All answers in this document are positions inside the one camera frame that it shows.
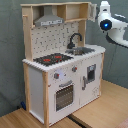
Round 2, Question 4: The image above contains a left red stove knob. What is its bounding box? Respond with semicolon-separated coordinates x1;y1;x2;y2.
54;73;60;79

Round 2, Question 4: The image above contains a metal toy sink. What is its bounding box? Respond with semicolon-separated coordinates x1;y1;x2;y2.
65;47;95;56

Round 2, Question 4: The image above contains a toy oven door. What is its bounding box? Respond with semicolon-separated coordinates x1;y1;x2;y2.
55;81;74;111

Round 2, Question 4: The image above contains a white microwave door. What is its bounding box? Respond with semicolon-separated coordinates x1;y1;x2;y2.
88;3;97;22

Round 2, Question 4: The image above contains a black toy faucet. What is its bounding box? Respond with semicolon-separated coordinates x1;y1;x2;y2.
67;33;82;49

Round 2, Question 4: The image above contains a black toy stovetop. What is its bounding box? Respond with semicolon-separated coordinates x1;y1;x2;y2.
34;53;70;66

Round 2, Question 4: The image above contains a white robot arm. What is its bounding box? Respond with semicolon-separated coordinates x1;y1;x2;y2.
98;1;128;48

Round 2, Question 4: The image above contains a wooden toy kitchen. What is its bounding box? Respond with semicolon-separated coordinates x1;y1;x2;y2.
22;2;105;127

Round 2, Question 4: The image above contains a grey range hood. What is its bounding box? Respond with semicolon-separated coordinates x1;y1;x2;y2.
35;5;64;27

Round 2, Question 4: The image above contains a right red stove knob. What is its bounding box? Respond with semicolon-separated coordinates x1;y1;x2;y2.
71;66;78;73

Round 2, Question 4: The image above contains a white cabinet door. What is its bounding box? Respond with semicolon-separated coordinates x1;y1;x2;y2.
80;55;102;106

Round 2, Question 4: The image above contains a red stove knob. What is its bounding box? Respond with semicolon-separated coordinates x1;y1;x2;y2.
54;73;60;79
71;66;78;73

